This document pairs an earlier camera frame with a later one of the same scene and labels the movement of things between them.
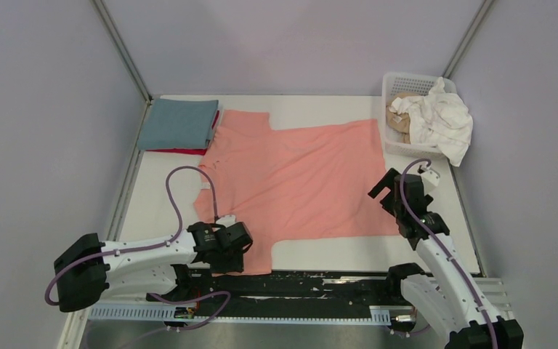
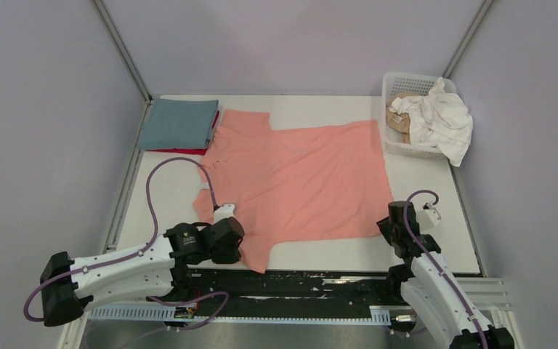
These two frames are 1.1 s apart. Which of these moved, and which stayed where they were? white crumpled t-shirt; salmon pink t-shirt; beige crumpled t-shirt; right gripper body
Moved: right gripper body
Stayed: salmon pink t-shirt; beige crumpled t-shirt; white crumpled t-shirt
